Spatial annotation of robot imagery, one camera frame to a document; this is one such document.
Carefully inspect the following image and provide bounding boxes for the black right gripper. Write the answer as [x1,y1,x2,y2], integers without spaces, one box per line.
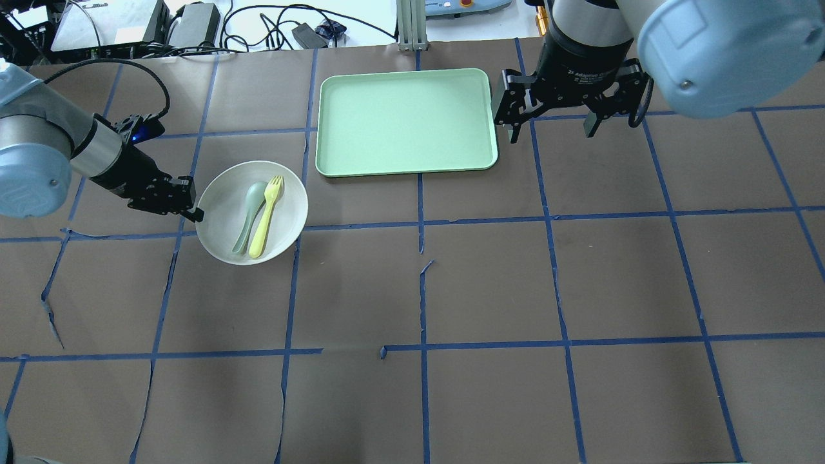
[493,29,652,144]

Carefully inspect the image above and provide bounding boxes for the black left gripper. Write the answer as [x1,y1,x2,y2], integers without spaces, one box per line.
[92,114,204,223]

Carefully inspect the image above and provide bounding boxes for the white round plate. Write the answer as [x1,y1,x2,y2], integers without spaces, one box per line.
[195,160,307,266]

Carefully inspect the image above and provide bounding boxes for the yellow plastic fork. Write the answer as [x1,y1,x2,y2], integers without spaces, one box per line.
[247,175,284,258]

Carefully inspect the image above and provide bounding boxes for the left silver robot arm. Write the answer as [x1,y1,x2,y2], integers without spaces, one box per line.
[1,61,204,223]

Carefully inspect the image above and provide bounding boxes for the pale green plastic spoon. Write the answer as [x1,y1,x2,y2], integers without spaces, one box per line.
[232,182,267,255]

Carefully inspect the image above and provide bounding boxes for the light green plastic tray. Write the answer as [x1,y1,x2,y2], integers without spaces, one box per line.
[315,68,499,177]

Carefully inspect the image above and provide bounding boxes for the black power adapter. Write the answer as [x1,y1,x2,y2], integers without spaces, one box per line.
[291,23,328,50]

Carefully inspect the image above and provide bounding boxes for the black electronics box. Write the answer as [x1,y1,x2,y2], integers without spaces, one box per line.
[51,1,169,52]

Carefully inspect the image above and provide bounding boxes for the aluminium frame post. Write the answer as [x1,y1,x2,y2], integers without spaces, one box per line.
[396,0,429,51]

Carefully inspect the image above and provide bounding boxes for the black cable on table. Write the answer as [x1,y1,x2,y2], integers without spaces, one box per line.
[219,3,397,52]

